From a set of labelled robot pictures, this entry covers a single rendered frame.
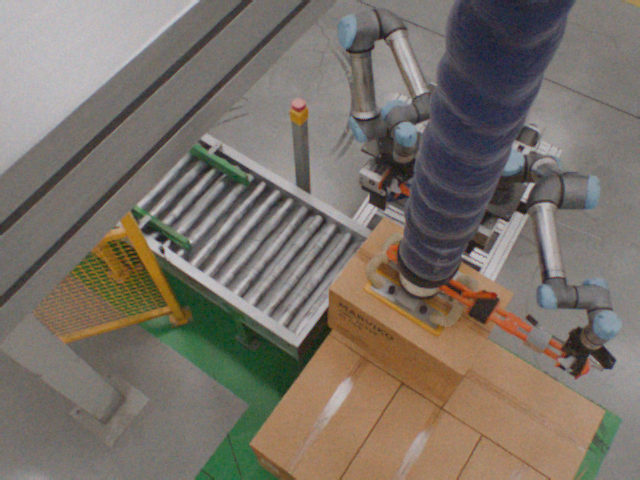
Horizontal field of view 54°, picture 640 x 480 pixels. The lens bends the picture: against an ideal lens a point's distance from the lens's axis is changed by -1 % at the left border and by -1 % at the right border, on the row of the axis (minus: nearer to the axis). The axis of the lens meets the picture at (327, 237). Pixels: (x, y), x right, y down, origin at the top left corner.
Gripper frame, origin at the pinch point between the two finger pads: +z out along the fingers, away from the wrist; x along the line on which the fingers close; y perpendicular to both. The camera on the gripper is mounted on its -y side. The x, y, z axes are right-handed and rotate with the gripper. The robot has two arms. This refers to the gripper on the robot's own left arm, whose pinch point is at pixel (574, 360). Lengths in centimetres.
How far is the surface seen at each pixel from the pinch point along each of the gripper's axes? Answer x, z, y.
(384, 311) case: 18, 13, 65
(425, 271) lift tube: 10, -19, 57
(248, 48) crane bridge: 79, -178, 56
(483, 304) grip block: 0.5, -1.1, 35.7
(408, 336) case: 21, 13, 52
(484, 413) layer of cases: 13, 66, 11
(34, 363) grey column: 109, 25, 165
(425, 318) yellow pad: 12, 11, 51
